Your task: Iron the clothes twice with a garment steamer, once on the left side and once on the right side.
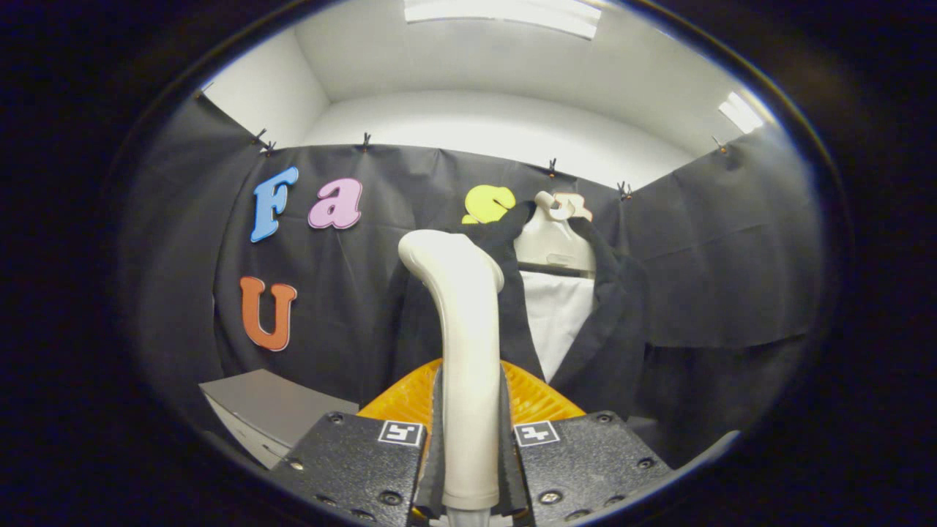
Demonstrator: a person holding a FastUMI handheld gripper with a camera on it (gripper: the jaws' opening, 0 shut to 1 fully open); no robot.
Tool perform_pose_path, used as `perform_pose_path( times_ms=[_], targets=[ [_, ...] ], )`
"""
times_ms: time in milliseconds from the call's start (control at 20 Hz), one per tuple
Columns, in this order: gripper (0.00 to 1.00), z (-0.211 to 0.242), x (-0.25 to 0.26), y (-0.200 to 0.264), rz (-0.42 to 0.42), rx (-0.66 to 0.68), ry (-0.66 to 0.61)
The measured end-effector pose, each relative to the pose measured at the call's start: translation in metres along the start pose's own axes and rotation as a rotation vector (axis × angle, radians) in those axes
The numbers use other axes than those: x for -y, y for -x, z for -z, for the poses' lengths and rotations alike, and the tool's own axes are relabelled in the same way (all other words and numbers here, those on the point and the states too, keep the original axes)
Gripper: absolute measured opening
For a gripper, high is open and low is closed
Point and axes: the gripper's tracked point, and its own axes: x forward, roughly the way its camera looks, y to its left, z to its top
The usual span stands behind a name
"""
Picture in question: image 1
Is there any white mannequin torso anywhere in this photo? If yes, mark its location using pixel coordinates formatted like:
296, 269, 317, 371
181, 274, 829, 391
521, 271, 595, 383

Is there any black blazer jacket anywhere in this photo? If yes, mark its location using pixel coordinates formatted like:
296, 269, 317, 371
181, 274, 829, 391
381, 201, 649, 419

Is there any small ceiling light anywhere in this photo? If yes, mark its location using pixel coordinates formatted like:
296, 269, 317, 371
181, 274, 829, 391
719, 91, 764, 134

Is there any white garment steamer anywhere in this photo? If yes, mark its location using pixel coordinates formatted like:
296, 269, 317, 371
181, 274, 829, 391
398, 229, 506, 527

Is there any long ceiling light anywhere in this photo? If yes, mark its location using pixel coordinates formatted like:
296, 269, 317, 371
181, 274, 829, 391
405, 0, 602, 40

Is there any black backdrop cloth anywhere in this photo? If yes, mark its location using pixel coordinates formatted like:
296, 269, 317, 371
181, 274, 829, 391
124, 91, 828, 469

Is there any white plastic hanger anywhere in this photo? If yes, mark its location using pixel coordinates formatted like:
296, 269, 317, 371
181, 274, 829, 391
514, 192, 597, 277

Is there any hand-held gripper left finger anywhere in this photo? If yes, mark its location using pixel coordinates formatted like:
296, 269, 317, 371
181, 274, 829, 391
267, 359, 445, 527

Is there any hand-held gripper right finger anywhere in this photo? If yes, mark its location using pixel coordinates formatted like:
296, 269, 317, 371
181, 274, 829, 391
500, 360, 674, 526

